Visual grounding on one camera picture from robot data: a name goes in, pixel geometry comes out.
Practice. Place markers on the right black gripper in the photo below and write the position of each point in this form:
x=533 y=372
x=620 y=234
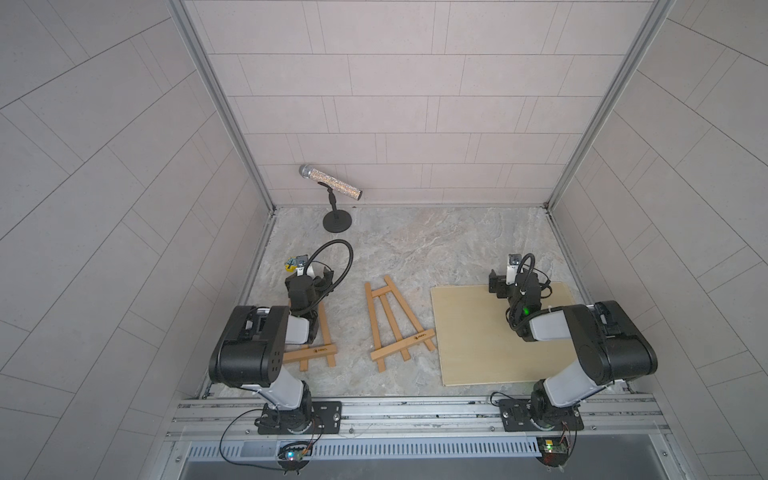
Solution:
x=500 y=281

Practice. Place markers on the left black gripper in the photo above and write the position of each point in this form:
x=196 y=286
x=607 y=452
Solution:
x=323 y=285

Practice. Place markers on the wooden easel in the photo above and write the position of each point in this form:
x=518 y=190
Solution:
x=389 y=299
x=323 y=348

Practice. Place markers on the plywood board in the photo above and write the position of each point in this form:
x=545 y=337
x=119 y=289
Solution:
x=477 y=346

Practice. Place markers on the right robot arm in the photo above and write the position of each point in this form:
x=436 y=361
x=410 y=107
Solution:
x=608 y=347

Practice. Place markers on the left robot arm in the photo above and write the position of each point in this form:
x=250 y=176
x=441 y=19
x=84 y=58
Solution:
x=250 y=352

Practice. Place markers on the glitter microphone on stand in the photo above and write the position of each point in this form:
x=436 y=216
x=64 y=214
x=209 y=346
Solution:
x=336 y=221

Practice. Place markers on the right circuit board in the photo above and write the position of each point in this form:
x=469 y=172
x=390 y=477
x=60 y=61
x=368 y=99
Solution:
x=555 y=452

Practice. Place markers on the circuit board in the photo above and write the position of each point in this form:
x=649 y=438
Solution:
x=293 y=457
x=555 y=452

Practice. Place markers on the left circuit board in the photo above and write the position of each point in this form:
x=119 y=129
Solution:
x=293 y=457

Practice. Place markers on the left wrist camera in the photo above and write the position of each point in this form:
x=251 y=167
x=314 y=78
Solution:
x=303 y=266

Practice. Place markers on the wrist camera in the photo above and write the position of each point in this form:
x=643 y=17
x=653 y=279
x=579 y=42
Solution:
x=513 y=262
x=303 y=266

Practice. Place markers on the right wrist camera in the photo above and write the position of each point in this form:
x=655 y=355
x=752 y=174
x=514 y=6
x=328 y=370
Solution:
x=513 y=262

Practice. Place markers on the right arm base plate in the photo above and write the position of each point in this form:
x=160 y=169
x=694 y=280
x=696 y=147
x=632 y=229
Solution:
x=529 y=415

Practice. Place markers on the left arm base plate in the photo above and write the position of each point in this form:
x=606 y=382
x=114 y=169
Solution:
x=315 y=418

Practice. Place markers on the aluminium mounting rail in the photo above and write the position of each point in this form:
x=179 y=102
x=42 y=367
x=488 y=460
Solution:
x=404 y=417

